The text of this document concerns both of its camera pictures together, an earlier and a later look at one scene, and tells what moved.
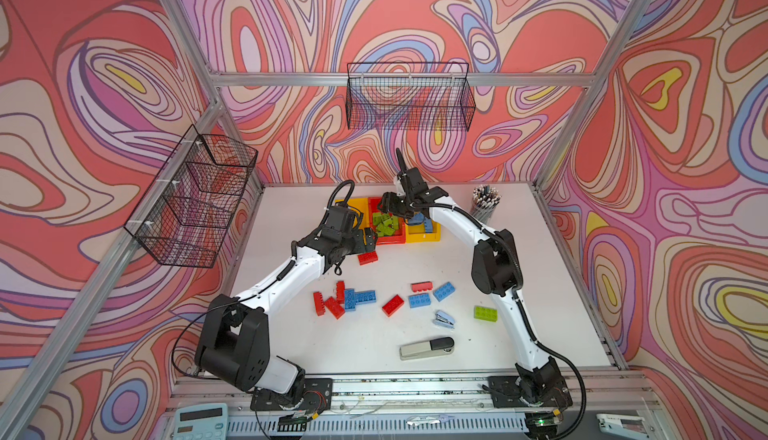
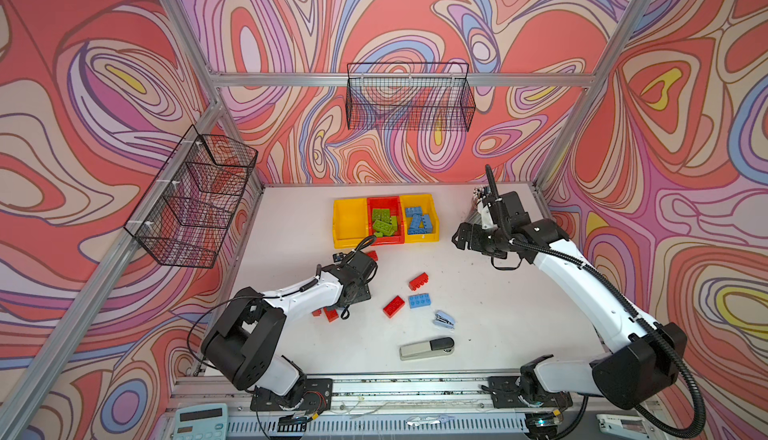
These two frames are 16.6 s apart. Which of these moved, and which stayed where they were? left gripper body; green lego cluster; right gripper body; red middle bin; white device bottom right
Moved: right gripper body; left gripper body
Stayed: white device bottom right; green lego cluster; red middle bin
